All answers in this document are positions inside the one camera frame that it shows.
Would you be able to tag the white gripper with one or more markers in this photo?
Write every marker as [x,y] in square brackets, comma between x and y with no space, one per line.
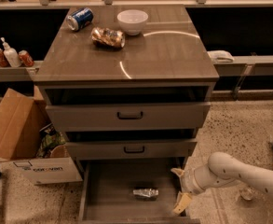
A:
[188,181]

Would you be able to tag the silver redbull can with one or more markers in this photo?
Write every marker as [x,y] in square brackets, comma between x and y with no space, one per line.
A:
[146,194]

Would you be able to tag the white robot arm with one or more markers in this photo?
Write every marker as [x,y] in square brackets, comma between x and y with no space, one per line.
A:
[221,170]

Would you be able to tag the middle grey drawer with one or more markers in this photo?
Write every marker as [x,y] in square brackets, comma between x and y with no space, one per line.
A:
[131,149]

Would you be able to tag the bottom open grey drawer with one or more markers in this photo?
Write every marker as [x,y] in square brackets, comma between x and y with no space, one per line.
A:
[107,196]

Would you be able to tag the top grey drawer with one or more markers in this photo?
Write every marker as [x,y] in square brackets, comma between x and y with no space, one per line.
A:
[128,117]

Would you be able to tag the grey drawer cabinet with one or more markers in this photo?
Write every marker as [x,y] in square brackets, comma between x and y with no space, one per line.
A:
[166,63]

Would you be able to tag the crushed gold can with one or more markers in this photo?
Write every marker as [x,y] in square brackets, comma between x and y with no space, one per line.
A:
[106,37]

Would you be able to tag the blue pepsi can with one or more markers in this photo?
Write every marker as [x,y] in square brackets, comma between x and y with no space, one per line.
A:
[79,19]

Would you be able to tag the red soda can right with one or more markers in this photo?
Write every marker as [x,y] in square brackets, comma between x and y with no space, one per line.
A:
[26,58]

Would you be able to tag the red soda can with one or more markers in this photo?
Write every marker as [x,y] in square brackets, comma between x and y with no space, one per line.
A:
[26,58]
[3,60]

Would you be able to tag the red soda can left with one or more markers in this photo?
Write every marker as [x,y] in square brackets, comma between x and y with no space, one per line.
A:
[3,60]

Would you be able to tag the clear glass on floor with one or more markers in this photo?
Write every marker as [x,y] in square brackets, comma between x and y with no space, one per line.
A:
[247,193]

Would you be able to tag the white folded cloth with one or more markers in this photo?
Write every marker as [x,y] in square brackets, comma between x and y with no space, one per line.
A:
[221,56]

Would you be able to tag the green snack bag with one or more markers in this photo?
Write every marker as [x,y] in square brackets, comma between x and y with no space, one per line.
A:
[50,138]

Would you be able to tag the white printed cardboard box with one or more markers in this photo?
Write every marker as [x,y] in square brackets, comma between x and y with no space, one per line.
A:
[47,171]

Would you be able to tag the white bowl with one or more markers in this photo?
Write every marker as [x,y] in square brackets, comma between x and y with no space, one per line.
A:
[132,21]

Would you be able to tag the brown cardboard box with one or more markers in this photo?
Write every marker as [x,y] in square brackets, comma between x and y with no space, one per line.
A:
[21,119]

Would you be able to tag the white pump bottle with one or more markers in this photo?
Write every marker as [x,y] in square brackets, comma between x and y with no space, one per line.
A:
[11,54]

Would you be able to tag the grey wall shelf rail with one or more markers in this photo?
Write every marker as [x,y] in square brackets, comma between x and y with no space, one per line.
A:
[23,73]

